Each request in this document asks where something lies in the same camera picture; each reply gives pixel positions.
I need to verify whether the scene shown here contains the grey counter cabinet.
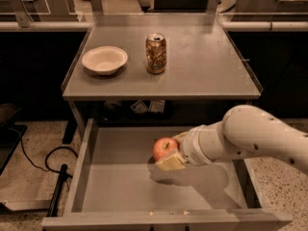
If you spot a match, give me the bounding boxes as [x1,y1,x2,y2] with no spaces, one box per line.
[63,13,262,132]

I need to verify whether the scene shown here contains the red apple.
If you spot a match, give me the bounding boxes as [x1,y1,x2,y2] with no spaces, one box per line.
[152,137,178,161]

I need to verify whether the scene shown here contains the black floor cable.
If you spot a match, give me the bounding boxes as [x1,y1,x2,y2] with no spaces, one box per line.
[9,127,79,178]

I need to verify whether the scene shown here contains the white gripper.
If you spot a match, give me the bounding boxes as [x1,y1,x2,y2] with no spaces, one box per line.
[155,127,212,171]

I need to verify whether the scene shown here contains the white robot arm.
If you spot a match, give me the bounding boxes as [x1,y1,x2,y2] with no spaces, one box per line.
[155,105,308,174]

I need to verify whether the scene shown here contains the grey open drawer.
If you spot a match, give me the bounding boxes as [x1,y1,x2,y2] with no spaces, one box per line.
[42,119,292,231]

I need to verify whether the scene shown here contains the white bowl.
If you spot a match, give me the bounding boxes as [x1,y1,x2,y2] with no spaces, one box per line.
[82,46,128,75]

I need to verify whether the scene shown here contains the white horizontal rail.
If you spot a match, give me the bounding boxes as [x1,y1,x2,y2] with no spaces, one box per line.
[0,20,308,33]

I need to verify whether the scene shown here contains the black power strip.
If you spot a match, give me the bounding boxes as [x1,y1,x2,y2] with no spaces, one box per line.
[47,164,67,218]

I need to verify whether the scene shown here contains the white label card right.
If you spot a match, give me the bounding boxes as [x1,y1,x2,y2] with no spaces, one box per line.
[149,100,166,114]

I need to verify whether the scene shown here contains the white label card left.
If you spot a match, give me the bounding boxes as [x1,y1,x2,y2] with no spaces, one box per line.
[131,100,148,115]

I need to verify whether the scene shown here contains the gold soda can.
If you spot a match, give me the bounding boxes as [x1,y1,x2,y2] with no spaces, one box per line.
[145,33,167,74]

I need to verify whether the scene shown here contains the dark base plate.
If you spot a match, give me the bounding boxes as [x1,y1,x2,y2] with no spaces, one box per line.
[0,102,29,176]

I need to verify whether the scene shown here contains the white label card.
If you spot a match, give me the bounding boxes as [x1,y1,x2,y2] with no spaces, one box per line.
[149,100,166,114]
[131,100,148,115]

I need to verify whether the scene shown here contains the dark round object on shelf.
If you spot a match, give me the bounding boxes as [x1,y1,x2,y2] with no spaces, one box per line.
[103,100,122,120]

